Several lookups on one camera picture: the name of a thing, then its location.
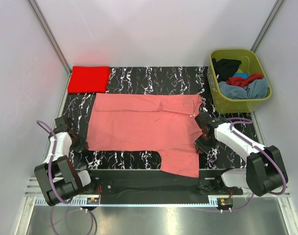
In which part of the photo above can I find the pink t shirt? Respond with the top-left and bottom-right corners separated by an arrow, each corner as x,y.
87,94 -> 202,178

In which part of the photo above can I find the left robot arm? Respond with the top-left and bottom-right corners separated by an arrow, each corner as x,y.
34,116 -> 98,207

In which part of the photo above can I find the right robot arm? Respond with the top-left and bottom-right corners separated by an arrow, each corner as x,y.
194,112 -> 288,196

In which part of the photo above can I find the folded red t shirt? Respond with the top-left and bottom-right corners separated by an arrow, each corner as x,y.
68,66 -> 111,94

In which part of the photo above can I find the olive green plastic bin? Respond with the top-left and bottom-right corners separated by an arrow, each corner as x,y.
207,48 -> 272,114

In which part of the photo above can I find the dark red garment in bin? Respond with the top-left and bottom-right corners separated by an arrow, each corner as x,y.
226,73 -> 264,88

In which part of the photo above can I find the black garment in bin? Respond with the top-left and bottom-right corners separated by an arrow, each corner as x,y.
211,58 -> 242,79

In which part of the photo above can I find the bright blue garment in bin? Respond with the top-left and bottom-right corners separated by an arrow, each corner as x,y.
233,72 -> 249,79

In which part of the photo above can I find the grey blue garment in bin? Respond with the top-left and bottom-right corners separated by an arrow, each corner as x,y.
219,77 -> 269,99

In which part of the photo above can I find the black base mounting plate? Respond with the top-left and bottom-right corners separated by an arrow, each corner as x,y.
40,168 -> 275,205

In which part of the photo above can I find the aluminium frame rail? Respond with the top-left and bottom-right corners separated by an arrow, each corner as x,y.
23,177 -> 291,209

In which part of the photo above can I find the left aluminium corner post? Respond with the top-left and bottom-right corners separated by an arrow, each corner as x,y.
27,0 -> 72,75

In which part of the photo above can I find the aluminium corner post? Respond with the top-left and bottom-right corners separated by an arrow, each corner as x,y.
251,0 -> 286,53
27,0 -> 72,75

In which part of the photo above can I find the right aluminium corner post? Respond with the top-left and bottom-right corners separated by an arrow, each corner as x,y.
251,0 -> 286,53

